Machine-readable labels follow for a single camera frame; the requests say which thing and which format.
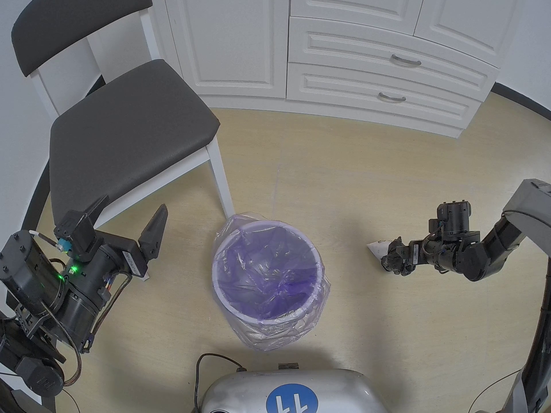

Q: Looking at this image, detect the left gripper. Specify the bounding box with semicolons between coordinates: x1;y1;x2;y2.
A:
65;195;169;317

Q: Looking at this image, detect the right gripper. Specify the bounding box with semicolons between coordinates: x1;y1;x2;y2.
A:
408;237;441;267

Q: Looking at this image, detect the black plastic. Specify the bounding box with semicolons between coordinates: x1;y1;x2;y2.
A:
381;237;417;277

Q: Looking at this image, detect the purple plastic bag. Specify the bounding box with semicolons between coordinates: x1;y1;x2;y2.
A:
212;214;332;352

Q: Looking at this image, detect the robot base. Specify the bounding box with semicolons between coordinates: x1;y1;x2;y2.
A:
202;362;388;413

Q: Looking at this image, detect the white trash bin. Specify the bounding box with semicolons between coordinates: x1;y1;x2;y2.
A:
212;222;323;327

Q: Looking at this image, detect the white chair grey seat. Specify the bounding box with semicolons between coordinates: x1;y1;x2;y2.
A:
11;0;236;231

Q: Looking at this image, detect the white wardrobe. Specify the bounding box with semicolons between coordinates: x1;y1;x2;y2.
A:
148;0;528;140

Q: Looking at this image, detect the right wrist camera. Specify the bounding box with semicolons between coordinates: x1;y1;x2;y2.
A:
428;205;449;235

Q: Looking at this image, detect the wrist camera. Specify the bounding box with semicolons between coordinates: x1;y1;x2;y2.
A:
428;205;449;235
54;208;96;261

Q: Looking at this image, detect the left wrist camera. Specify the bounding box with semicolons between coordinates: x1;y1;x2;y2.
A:
54;208;96;261

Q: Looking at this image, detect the black cable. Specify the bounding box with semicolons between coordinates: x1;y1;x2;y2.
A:
195;353;247;413

